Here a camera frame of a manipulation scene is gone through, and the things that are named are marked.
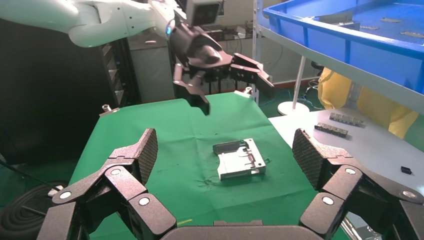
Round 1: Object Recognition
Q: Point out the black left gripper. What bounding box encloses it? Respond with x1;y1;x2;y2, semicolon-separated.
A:
169;21;276;117

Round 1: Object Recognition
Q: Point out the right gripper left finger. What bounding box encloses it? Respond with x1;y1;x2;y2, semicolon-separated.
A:
36;127;178;240

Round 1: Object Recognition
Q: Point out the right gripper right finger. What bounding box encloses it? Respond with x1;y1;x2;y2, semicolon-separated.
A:
291;128;424;240

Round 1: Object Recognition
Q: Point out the stamped sheet metal part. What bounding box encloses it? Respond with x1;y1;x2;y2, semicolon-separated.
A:
317;11;363;31
212;138;267;181

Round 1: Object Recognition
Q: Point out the small metal link strip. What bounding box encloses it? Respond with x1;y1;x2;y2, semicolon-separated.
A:
329;112;366;128
313;122;350;139

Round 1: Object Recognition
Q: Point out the grey slotted shelf strut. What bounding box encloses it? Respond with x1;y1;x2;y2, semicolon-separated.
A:
251;0;263;104

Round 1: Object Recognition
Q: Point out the green table cloth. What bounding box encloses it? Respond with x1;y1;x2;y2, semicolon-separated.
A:
67;92;349;240

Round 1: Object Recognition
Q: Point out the grey metal cabinet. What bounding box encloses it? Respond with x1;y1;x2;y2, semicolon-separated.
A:
127;29;177;104

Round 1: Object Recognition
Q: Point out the white round-base stand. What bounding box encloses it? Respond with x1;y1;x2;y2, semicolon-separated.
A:
277;55;311;117

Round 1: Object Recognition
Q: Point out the yellow garment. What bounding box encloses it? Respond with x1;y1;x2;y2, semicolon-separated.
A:
317;67;420;140

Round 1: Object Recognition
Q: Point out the black office chair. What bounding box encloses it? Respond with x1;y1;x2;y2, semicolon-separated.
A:
304;60;326;98

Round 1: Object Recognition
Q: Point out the blue plastic bin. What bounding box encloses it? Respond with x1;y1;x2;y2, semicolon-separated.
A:
263;0;424;96

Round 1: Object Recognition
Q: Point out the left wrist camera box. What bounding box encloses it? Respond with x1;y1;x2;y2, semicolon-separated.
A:
183;0;225;28

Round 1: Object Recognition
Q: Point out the black coiled hose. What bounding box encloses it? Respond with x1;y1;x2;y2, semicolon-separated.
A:
0;180;69;240

